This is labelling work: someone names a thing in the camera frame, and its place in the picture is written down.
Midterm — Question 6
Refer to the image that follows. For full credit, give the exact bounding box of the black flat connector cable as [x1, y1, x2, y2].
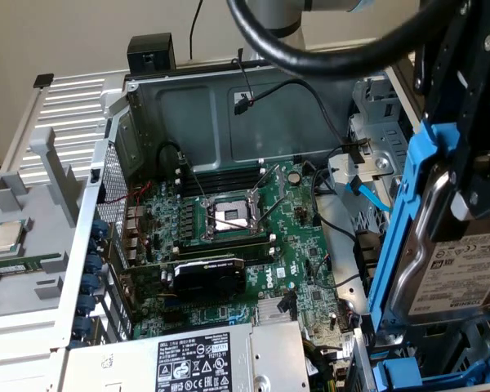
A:
[279, 288, 300, 320]

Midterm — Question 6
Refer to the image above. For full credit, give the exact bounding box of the grey power supply unit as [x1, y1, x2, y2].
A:
[63, 320, 311, 392]

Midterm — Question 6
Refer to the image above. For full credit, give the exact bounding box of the metal socket cover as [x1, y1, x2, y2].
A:
[248, 162, 289, 203]

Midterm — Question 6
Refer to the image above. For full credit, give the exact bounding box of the blue SATA wire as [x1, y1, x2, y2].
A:
[345, 175, 393, 213]

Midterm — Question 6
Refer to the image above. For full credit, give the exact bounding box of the black looped cable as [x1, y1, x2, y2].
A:
[155, 140, 189, 180]

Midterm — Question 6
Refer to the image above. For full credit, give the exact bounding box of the black cable with hanging connector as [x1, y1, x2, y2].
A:
[232, 78, 371, 167]

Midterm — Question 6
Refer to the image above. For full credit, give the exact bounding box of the long black cable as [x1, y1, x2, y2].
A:
[310, 145, 367, 242]

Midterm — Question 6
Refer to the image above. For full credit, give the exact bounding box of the thin black red wire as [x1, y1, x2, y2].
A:
[230, 56, 256, 108]

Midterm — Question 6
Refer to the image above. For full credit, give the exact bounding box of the black graphics card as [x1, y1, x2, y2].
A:
[120, 255, 248, 303]

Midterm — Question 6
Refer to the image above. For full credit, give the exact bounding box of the black box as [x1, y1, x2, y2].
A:
[127, 33, 176, 74]

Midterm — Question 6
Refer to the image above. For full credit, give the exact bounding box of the thin black cable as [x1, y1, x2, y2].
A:
[189, 0, 205, 62]

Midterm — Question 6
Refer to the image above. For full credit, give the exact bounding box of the grey parts rack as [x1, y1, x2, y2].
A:
[0, 126, 93, 319]

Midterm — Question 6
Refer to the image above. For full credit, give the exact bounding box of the CPU socket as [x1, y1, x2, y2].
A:
[198, 190, 270, 246]

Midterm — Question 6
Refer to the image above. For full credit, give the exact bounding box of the braided power cable bundle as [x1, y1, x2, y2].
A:
[301, 338, 354, 392]

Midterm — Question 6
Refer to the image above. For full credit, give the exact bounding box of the open grey PC case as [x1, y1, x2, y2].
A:
[48, 40, 490, 392]

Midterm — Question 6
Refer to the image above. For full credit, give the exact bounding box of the grey metal drive cage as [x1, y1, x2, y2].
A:
[326, 75, 420, 221]

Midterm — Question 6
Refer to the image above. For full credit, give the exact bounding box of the hard disk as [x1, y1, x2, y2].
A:
[367, 120, 490, 332]

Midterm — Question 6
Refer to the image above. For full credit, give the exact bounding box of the thick black camera cable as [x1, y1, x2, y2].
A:
[226, 0, 461, 78]

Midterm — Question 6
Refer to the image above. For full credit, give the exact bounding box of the blue disk carrier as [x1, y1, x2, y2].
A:
[371, 346, 490, 387]

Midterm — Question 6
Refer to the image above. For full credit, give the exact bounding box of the silver chipset heatsink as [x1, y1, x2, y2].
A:
[255, 296, 297, 327]

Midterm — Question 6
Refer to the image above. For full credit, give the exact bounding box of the silver CPU chip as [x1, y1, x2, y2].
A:
[0, 218, 29, 261]

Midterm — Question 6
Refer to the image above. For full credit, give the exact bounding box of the green RAM stick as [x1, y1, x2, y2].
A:
[0, 252, 62, 283]

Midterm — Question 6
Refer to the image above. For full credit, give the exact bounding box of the white metal base frame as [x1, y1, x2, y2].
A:
[0, 75, 126, 392]

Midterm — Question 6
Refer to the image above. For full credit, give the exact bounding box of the green Dell motherboard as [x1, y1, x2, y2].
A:
[122, 158, 356, 368]

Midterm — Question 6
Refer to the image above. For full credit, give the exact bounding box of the metal locking lever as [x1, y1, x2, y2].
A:
[177, 151, 208, 203]
[211, 214, 252, 230]

